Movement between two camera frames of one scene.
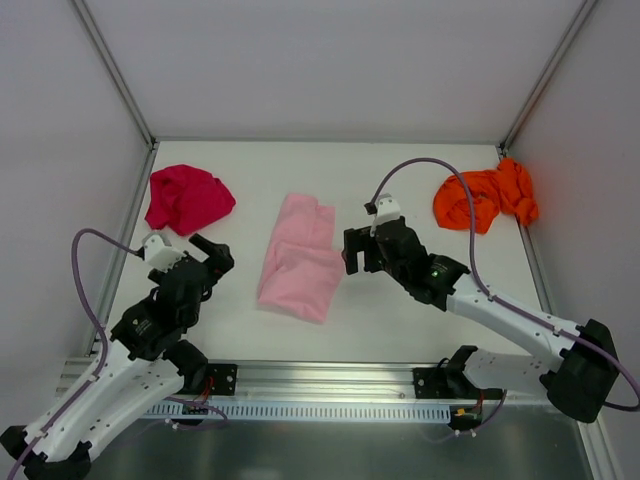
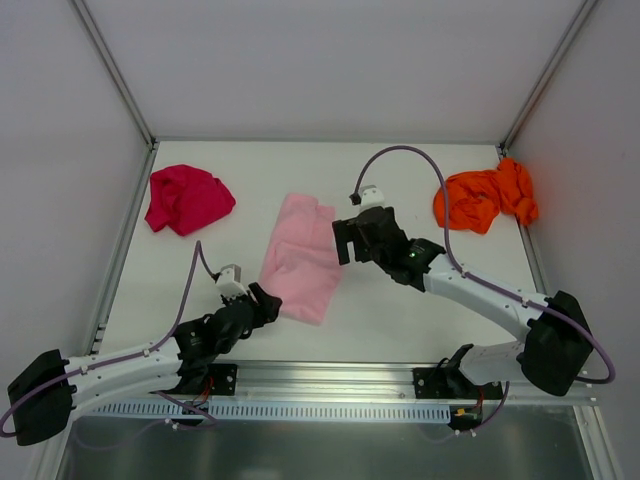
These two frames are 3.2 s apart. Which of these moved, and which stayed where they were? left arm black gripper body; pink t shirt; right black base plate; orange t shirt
Moved: left arm black gripper body
Stayed: right black base plate; pink t shirt; orange t shirt
